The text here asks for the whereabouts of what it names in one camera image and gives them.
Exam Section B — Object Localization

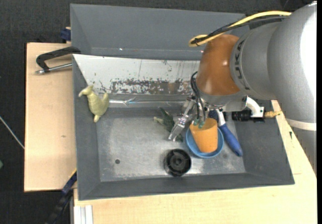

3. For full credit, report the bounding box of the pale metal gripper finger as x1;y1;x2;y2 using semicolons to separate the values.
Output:
172;118;189;141
168;116;184;141

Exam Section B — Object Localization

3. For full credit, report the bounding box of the green leafy toy vegetable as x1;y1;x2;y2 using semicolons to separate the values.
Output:
153;107;184;143

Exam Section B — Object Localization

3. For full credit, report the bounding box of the blue bowl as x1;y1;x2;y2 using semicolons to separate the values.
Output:
185;126;224;160

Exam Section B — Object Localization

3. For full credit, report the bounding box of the orange cup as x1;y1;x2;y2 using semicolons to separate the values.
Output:
189;117;219;154

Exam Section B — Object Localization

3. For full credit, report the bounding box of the black round ribbed disc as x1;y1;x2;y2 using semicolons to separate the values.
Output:
163;148;192;178

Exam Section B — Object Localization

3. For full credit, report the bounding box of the grey metal bin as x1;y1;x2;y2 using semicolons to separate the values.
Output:
69;3;295;201

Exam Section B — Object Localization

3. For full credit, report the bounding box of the yellow-green toy animal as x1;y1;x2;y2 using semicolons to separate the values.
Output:
78;84;110;123

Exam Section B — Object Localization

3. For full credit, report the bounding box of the pale cardboard board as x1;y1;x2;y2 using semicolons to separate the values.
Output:
24;42;77;192

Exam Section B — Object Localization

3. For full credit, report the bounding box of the blue-handled tool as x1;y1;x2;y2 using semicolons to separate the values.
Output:
208;109;244;157

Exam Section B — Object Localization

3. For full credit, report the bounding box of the black cylinder on white bracket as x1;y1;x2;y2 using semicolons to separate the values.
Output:
219;95;281;123

